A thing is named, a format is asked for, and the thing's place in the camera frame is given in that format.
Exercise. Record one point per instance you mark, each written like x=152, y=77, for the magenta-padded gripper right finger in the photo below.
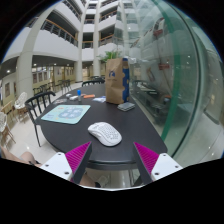
x=163, y=165

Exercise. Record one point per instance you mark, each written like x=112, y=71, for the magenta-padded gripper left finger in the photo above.
x=60, y=164

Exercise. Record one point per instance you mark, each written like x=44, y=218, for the white perforated computer mouse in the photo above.
x=105, y=133

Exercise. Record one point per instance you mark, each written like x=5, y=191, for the light green printed mouse pad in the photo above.
x=66, y=114

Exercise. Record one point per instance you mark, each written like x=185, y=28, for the person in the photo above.
x=20, y=156

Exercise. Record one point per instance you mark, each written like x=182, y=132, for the clear plastic snack packet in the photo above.
x=60, y=101

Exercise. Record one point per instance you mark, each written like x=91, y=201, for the black spindle-back chair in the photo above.
x=93, y=82
x=36, y=101

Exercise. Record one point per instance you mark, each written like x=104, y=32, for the small white box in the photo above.
x=68, y=95
x=73, y=98

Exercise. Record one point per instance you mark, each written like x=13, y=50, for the grey phone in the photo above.
x=126, y=106

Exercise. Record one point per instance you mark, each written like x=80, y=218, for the small blue-capped bottle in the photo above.
x=79, y=95

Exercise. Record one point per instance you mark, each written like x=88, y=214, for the white lattice chair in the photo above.
x=2, y=121
x=21, y=100

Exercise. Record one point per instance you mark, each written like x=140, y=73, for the white and blue plastic packet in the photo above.
x=99, y=99

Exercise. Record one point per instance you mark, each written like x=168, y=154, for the group of dark chairs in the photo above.
x=63, y=85

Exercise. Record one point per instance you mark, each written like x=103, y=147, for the brown paper bag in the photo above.
x=115, y=83

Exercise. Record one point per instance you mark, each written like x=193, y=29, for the green potted palm plant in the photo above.
x=110, y=55

